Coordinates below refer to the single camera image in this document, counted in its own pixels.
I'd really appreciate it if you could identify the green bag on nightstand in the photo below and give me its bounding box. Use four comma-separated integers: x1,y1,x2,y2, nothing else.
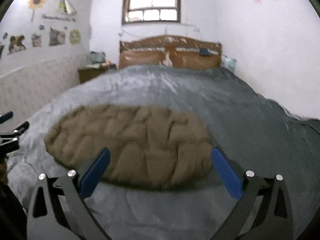
86,51,106,64

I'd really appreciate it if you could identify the wooden framed window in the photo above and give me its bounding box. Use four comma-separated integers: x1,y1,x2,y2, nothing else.
121,0,181,25

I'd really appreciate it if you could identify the brown wooden headboard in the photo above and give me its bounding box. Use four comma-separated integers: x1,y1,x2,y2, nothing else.
119,35,222,70

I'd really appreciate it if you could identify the sunflower wall sticker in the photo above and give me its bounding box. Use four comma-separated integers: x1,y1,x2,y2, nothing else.
28,0,47,22

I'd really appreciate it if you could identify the peeling wall poster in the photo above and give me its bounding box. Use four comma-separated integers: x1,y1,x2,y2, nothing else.
57,0,77,16

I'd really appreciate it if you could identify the lettering wall sticker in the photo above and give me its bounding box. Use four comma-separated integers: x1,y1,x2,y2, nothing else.
41,14,76,22

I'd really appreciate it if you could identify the brown puffer jacket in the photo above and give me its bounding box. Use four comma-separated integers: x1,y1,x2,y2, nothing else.
44,105,214,190

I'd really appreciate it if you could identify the small kitten wall sticker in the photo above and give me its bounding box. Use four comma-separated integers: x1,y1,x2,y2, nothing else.
31,33,42,47

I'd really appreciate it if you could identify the dark device on headboard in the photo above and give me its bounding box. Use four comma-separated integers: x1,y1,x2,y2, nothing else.
199,48,212,57

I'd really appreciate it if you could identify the dog wall sticker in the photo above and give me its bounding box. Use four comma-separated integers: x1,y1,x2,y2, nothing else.
8,35,26,55

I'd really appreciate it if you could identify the two cats wall sticker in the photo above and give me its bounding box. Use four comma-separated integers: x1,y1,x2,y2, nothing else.
49,28,66,47

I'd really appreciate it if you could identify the striped pillow by wall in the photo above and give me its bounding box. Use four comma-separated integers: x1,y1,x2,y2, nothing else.
221,55,237,73

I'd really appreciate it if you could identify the grey-green bed blanket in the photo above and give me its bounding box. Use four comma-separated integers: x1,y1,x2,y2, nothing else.
8,66,319,239

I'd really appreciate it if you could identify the green flower cat sticker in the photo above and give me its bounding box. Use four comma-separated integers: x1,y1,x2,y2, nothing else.
69,29,81,45

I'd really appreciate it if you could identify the brown wooden nightstand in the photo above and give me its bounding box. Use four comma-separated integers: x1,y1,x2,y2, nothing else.
78,64,117,84

